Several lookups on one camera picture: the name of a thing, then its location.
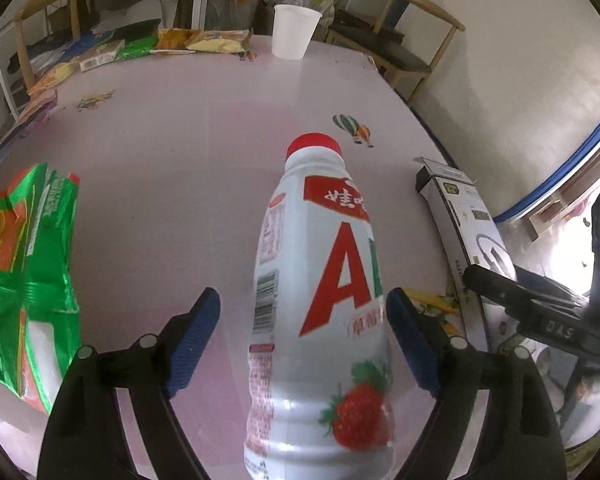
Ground black chair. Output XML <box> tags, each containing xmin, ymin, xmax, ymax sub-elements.
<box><xmin>95</xmin><ymin>19</ymin><xmax>163</xmax><ymax>43</ymax></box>

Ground green snack bag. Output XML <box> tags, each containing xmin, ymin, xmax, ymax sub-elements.
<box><xmin>0</xmin><ymin>162</ymin><xmax>81</xmax><ymax>416</ymax></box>

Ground wooden frame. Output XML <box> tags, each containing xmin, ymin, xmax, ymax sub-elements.
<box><xmin>527</xmin><ymin>195</ymin><xmax>598</xmax><ymax>241</ymax></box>

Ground wooden chair with dark seat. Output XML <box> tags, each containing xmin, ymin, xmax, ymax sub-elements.
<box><xmin>325</xmin><ymin>0</ymin><xmax>466</xmax><ymax>103</ymax></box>

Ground small orange snack packet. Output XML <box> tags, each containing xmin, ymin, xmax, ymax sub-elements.
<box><xmin>27</xmin><ymin>60</ymin><xmax>81</xmax><ymax>96</ymax></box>

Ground small white and green box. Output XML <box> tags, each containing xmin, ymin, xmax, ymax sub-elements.
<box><xmin>79</xmin><ymin>40</ymin><xmax>123</xmax><ymax>72</ymax></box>

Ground pale yellow snack packet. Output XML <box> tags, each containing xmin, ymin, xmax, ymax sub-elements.
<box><xmin>187</xmin><ymin>30</ymin><xmax>253</xmax><ymax>56</ymax></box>

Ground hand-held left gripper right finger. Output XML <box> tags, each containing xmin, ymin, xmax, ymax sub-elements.
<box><xmin>386</xmin><ymin>287</ymin><xmax>567</xmax><ymax>480</ymax></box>

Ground white sack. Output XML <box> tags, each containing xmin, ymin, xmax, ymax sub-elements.
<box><xmin>95</xmin><ymin>0</ymin><xmax>163</xmax><ymax>26</ymax></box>

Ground small green snack packet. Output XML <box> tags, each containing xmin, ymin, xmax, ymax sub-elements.
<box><xmin>115</xmin><ymin>35</ymin><xmax>161</xmax><ymax>61</ymax></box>

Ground white paper cup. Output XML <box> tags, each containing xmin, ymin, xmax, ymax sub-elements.
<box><xmin>272</xmin><ymin>4</ymin><xmax>322</xmax><ymax>61</ymax></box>

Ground black cardboard box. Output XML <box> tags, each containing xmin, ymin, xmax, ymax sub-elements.
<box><xmin>415</xmin><ymin>156</ymin><xmax>518</xmax><ymax>353</ymax></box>

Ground mattress with blue edge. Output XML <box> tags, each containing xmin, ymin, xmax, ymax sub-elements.
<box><xmin>410</xmin><ymin>0</ymin><xmax>600</xmax><ymax>221</ymax></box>

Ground dark red stool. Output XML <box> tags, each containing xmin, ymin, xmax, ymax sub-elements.
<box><xmin>330</xmin><ymin>10</ymin><xmax>406</xmax><ymax>43</ymax></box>

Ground white bottle with red cap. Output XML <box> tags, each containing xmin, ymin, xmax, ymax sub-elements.
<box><xmin>242</xmin><ymin>132</ymin><xmax>398</xmax><ymax>480</ymax></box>

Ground light wooden chair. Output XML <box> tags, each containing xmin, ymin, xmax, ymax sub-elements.
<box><xmin>12</xmin><ymin>0</ymin><xmax>96</xmax><ymax>91</ymax></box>

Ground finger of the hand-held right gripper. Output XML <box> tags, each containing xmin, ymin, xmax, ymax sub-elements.
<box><xmin>462</xmin><ymin>264</ymin><xmax>588</xmax><ymax>311</ymax></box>

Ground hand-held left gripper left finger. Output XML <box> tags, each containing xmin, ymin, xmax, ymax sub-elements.
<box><xmin>37</xmin><ymin>287</ymin><xmax>222</xmax><ymax>480</ymax></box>

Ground white round bin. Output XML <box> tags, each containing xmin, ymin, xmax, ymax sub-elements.
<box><xmin>535</xmin><ymin>345</ymin><xmax>600</xmax><ymax>453</ymax></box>

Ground orange brown snack packet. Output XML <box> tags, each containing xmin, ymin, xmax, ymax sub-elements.
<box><xmin>155</xmin><ymin>29</ymin><xmax>201</xmax><ymax>53</ymax></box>

